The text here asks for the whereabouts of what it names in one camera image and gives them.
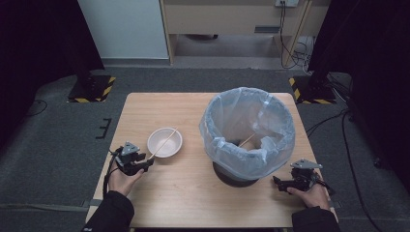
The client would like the black trash bin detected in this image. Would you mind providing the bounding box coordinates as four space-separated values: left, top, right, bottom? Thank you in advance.
212 160 260 189

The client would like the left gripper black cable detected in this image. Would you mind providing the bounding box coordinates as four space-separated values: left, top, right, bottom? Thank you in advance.
102 146 126 198

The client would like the bundle of black wall cables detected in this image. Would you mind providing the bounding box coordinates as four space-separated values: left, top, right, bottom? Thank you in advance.
278 1 312 71

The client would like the person's left hand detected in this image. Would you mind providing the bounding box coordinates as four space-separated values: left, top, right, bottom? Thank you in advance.
107 160 146 197

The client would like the person's right hand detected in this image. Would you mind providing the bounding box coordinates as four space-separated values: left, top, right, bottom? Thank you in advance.
286 172 332 211

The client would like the white disposable bowl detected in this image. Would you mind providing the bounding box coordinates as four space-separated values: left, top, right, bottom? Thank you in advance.
147 127 184 160

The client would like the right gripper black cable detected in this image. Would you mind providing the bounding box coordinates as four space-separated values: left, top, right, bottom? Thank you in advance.
317 178 337 196

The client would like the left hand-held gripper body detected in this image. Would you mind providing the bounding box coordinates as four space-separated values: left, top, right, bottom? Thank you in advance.
113 140 147 177

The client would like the black curtain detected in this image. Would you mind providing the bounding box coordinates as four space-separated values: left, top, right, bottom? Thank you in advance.
307 0 410 192
0 0 105 151

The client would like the white wall socket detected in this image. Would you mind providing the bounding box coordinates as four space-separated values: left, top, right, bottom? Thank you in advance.
275 0 300 8

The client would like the black stand base hazard striped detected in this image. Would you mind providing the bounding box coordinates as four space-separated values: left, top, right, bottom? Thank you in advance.
288 75 337 105
67 74 117 104

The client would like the trash bin with plastic liner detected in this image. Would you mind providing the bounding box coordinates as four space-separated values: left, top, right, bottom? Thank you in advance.
198 86 297 182

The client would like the long black floor cable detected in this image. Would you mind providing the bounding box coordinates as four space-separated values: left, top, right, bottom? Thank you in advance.
340 109 385 232

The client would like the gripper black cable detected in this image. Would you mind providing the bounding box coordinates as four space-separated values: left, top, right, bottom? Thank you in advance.
102 146 126 198
317 178 337 196

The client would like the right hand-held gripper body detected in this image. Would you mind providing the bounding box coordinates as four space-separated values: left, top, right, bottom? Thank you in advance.
289 158 324 191

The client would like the thin black floor cable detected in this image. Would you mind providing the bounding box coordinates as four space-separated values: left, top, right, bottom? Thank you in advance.
26 99 48 118

